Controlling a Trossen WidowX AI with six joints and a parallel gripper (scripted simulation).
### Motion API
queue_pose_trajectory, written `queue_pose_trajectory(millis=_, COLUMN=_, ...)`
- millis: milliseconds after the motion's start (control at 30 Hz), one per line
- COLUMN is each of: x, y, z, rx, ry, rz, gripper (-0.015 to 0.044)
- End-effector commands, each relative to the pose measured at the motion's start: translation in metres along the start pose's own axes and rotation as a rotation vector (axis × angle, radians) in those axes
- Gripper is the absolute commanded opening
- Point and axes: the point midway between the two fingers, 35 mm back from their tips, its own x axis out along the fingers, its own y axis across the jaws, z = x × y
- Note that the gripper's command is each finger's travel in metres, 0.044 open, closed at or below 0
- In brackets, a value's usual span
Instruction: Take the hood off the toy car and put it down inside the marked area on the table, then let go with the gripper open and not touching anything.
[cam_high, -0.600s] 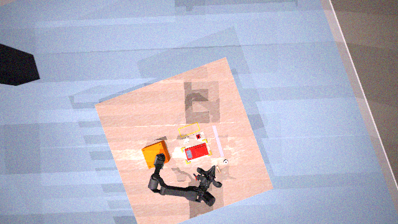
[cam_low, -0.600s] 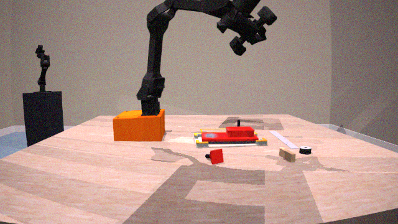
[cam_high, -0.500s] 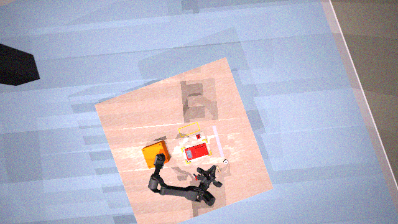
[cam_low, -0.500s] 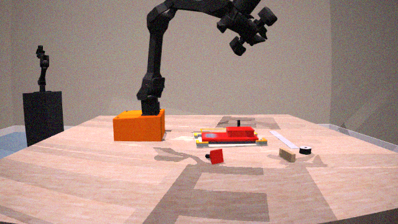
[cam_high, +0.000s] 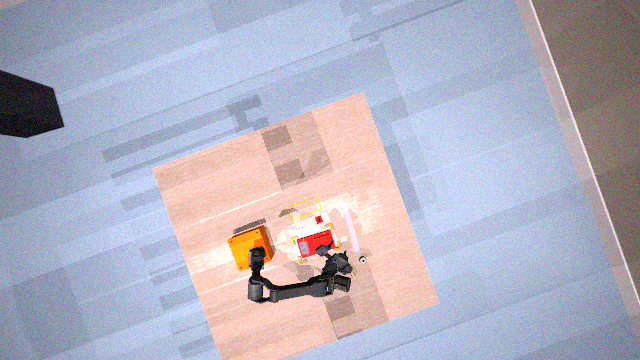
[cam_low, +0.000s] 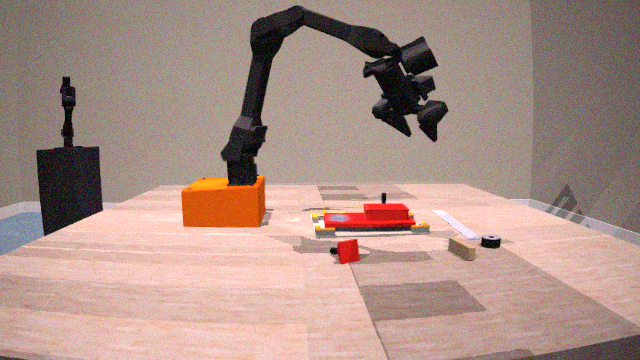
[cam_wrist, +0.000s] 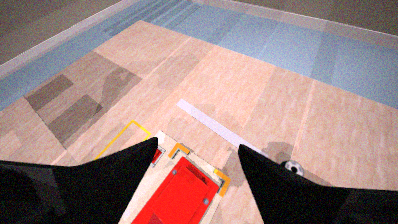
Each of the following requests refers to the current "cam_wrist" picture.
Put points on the black toy tyre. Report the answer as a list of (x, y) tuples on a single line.
[(296, 167)]

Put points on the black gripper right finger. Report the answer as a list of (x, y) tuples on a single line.
[(285, 197)]

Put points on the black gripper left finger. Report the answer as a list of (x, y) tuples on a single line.
[(96, 192)]

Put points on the white flat strip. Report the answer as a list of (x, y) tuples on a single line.
[(215, 126)]

